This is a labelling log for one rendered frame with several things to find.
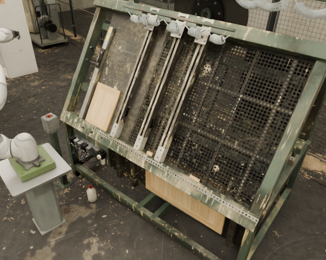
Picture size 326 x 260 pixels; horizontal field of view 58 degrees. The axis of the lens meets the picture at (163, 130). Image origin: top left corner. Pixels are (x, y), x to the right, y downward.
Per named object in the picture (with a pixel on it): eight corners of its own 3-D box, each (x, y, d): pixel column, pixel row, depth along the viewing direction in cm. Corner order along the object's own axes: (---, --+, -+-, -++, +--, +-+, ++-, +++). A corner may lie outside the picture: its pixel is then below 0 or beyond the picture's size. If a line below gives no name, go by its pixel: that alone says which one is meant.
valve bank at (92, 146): (66, 152, 303) (62, 133, 289) (77, 146, 312) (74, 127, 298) (99, 174, 278) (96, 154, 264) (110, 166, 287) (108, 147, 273)
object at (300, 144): (225, 125, 283) (241, 37, 235) (232, 118, 293) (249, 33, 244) (298, 155, 248) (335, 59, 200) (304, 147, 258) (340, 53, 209)
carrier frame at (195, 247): (72, 174, 358) (61, 116, 311) (147, 126, 448) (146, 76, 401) (234, 289, 248) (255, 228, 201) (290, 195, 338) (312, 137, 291)
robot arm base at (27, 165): (29, 173, 242) (28, 168, 238) (15, 160, 252) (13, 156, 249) (48, 162, 254) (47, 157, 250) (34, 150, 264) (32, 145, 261)
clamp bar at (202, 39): (156, 158, 251) (140, 158, 230) (208, 23, 235) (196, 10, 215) (165, 163, 246) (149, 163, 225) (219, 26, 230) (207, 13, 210)
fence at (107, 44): (81, 117, 301) (78, 117, 297) (112, 28, 288) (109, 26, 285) (84, 119, 298) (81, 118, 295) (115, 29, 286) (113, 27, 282)
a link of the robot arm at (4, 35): (12, 27, 223) (-6, 28, 221) (5, 27, 209) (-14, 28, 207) (15, 41, 227) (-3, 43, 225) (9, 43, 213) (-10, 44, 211)
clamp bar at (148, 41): (113, 134, 277) (95, 132, 257) (157, 12, 262) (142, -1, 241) (120, 138, 272) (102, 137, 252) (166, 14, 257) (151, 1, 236)
